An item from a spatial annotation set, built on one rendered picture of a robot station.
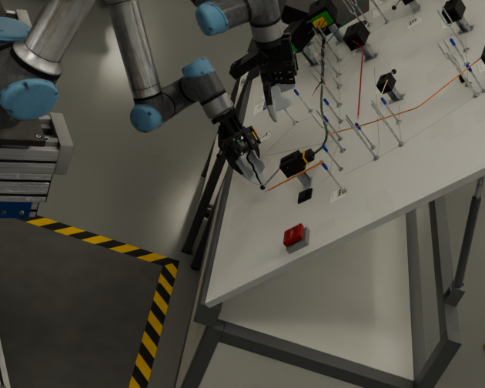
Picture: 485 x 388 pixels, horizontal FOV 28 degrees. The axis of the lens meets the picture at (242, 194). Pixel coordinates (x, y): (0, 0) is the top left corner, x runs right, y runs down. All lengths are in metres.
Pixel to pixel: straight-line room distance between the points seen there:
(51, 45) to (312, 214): 0.78
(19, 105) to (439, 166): 0.94
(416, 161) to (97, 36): 3.06
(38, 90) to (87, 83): 2.67
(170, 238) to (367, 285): 1.33
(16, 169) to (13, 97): 0.34
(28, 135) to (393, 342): 1.12
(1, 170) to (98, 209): 1.65
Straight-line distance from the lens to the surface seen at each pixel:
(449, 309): 2.55
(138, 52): 2.40
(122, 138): 4.41
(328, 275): 2.77
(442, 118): 2.41
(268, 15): 2.26
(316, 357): 2.51
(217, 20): 2.21
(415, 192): 2.21
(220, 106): 2.48
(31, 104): 2.08
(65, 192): 4.01
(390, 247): 2.99
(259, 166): 2.53
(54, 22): 2.02
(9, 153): 2.32
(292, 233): 2.31
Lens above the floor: 2.47
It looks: 35 degrees down
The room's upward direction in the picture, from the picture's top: 22 degrees clockwise
